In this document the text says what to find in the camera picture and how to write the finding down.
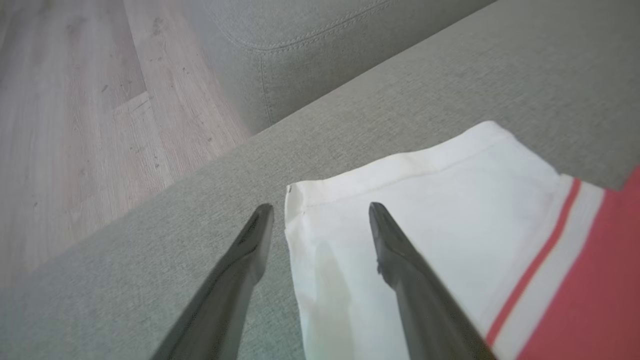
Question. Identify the grey sofa seat cushion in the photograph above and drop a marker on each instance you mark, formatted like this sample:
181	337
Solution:
300	60

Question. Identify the red basketball jersey number 23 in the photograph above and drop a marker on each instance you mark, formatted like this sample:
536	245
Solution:
450	210

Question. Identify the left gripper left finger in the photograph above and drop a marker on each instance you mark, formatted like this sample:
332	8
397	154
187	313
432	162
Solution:
225	300

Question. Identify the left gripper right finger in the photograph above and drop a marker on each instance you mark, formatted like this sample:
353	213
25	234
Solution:
425	310

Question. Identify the grey fabric sofa ottoman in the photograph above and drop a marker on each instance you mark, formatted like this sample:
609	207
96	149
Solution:
150	240

